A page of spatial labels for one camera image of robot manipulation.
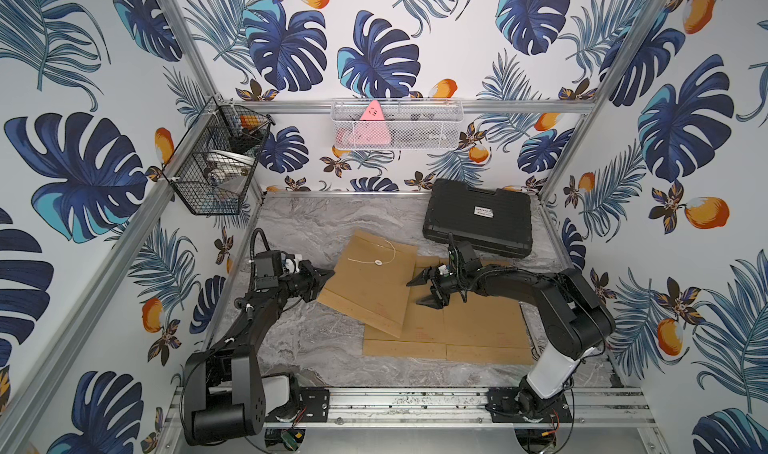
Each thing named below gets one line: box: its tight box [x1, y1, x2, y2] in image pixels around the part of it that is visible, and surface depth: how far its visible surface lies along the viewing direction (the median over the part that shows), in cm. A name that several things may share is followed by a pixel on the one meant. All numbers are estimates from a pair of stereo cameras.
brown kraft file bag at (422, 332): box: [364, 256, 447, 359], surface depth 86 cm
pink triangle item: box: [354, 100, 391, 145], surface depth 92 cm
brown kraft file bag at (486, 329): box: [444, 258, 535, 365], surface depth 85 cm
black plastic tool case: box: [423, 179, 533, 258], surface depth 107 cm
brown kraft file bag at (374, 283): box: [317, 230, 418, 339], surface depth 90 cm
